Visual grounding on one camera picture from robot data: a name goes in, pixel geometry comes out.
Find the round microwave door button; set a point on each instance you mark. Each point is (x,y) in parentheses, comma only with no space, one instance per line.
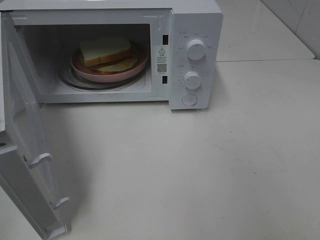
(189,100)

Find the sandwich with cheese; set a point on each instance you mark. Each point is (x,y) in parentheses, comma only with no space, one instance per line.
(109,55)

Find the pink plate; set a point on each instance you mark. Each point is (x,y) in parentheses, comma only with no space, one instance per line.
(112,75)

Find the white microwave door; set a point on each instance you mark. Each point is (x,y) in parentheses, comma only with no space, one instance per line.
(27,171)

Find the white warning label sticker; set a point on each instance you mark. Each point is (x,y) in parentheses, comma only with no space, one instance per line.
(161,59)

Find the white upper microwave knob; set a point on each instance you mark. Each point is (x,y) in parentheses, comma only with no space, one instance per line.
(196,48)

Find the white microwave oven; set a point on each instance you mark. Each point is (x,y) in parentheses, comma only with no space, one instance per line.
(54,28)

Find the glass microwave turntable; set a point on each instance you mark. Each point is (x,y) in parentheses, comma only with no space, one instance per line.
(68,76)

